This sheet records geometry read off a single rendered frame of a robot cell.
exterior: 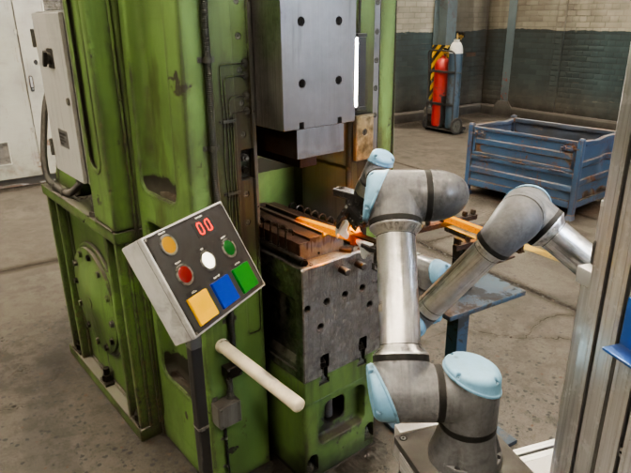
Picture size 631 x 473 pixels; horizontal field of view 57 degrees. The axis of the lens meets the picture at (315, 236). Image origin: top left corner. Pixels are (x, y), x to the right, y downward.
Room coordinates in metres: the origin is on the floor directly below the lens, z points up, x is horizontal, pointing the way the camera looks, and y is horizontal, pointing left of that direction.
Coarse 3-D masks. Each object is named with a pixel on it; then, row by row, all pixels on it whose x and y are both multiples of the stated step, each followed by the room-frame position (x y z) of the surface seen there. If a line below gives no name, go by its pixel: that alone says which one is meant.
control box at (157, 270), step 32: (192, 224) 1.47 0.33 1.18; (224, 224) 1.57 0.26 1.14; (128, 256) 1.33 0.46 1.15; (160, 256) 1.32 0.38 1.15; (192, 256) 1.40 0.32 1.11; (224, 256) 1.49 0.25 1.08; (160, 288) 1.29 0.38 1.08; (192, 288) 1.34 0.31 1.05; (256, 288) 1.52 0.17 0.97; (192, 320) 1.28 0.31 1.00
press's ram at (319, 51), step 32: (256, 0) 1.89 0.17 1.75; (288, 0) 1.81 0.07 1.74; (320, 0) 1.89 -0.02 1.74; (352, 0) 1.97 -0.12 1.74; (256, 32) 1.89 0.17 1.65; (288, 32) 1.81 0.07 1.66; (320, 32) 1.89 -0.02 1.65; (352, 32) 1.97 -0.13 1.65; (256, 64) 1.90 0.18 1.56; (288, 64) 1.81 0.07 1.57; (320, 64) 1.89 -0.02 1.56; (352, 64) 1.97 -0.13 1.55; (256, 96) 1.90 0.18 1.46; (288, 96) 1.81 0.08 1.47; (320, 96) 1.89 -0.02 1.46; (352, 96) 1.98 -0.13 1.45; (288, 128) 1.81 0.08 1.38
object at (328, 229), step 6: (306, 222) 1.97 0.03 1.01; (312, 222) 1.95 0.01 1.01; (318, 222) 1.95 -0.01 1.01; (318, 228) 1.92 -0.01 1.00; (324, 228) 1.89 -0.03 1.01; (330, 228) 1.87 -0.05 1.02; (330, 234) 1.87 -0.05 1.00; (348, 234) 1.80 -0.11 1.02; (354, 234) 1.78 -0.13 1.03; (360, 234) 1.79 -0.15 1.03; (348, 240) 1.80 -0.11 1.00; (354, 240) 1.77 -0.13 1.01; (366, 240) 1.73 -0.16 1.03; (372, 240) 1.72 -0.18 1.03
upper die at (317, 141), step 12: (264, 132) 1.97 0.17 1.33; (276, 132) 1.91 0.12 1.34; (288, 132) 1.86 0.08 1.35; (300, 132) 1.84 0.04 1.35; (312, 132) 1.87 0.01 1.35; (324, 132) 1.90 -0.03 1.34; (336, 132) 1.93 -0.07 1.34; (264, 144) 1.97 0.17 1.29; (276, 144) 1.91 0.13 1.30; (288, 144) 1.86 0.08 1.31; (300, 144) 1.84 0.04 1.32; (312, 144) 1.86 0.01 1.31; (324, 144) 1.90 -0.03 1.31; (336, 144) 1.93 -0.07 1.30; (288, 156) 1.86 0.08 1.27; (300, 156) 1.84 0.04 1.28; (312, 156) 1.86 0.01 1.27
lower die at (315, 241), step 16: (288, 208) 2.18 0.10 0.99; (272, 224) 2.02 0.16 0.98; (288, 224) 2.00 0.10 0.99; (304, 224) 1.97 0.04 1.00; (272, 240) 1.95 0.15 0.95; (288, 240) 1.87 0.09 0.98; (304, 240) 1.86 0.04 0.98; (320, 240) 1.89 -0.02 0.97; (336, 240) 1.93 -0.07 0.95; (304, 256) 1.84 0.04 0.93
